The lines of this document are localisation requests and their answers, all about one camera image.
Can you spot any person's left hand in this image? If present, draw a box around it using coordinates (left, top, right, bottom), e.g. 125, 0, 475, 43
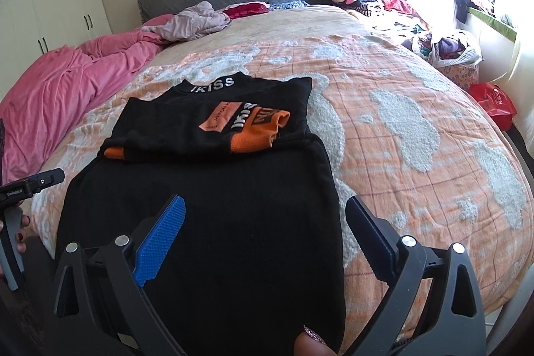
0, 214, 32, 278

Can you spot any orange checked bedspread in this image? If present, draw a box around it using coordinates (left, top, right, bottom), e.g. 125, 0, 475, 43
31, 3, 534, 344

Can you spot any pink blanket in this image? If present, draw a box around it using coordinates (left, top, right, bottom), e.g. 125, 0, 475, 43
0, 15, 176, 186

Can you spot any white plastic bag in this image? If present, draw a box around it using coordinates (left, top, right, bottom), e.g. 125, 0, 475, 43
411, 30, 484, 68

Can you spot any person's right hand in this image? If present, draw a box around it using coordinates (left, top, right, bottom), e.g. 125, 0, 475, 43
293, 325, 335, 356

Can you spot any black sweater with orange cuffs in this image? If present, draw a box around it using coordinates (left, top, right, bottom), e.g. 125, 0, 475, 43
55, 72, 347, 356

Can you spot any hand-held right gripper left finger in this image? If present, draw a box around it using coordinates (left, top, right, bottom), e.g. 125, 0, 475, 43
53, 195, 188, 356

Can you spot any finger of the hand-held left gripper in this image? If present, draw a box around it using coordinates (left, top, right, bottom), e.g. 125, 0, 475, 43
31, 167, 66, 193

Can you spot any beige garment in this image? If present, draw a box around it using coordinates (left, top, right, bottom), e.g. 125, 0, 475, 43
142, 1, 231, 44

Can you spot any floral bag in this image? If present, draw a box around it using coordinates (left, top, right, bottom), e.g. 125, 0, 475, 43
438, 62, 480, 90

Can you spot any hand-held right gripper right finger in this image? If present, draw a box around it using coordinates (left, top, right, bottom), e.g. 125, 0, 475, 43
345, 195, 489, 356

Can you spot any cream wardrobe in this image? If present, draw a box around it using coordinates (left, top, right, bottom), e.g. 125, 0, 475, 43
0, 0, 113, 60

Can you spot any red garment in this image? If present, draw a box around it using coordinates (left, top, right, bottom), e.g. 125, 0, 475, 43
221, 1, 270, 20

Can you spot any red plastic bag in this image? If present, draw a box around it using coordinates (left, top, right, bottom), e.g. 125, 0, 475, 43
469, 83, 518, 131

